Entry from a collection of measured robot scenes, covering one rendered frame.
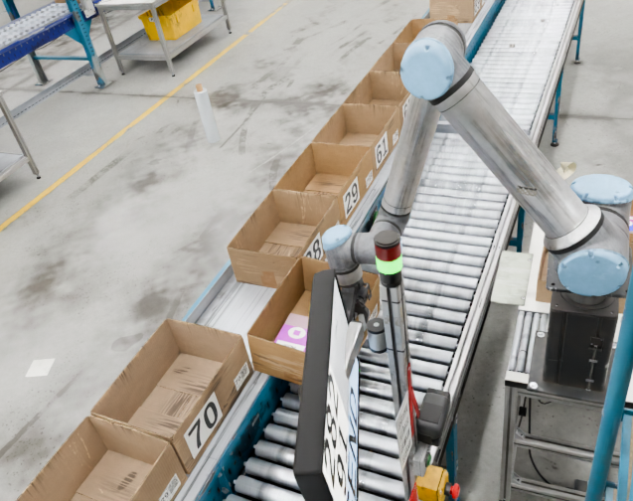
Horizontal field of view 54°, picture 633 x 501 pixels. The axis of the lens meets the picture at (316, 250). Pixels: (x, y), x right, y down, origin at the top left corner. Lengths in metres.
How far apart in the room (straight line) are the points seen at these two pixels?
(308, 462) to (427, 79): 0.81
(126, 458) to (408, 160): 1.17
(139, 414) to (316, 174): 1.41
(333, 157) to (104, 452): 1.58
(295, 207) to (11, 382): 2.00
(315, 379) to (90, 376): 2.61
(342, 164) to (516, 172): 1.49
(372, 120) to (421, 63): 1.80
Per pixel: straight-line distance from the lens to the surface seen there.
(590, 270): 1.57
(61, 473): 1.93
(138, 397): 2.08
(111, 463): 2.00
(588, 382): 2.11
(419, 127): 1.63
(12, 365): 3.96
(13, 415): 3.68
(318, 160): 2.90
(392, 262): 1.20
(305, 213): 2.57
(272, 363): 1.97
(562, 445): 2.40
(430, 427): 1.61
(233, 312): 2.29
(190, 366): 2.14
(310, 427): 1.05
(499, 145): 1.44
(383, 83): 3.51
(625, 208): 1.73
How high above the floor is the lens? 2.38
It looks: 37 degrees down
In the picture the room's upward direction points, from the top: 11 degrees counter-clockwise
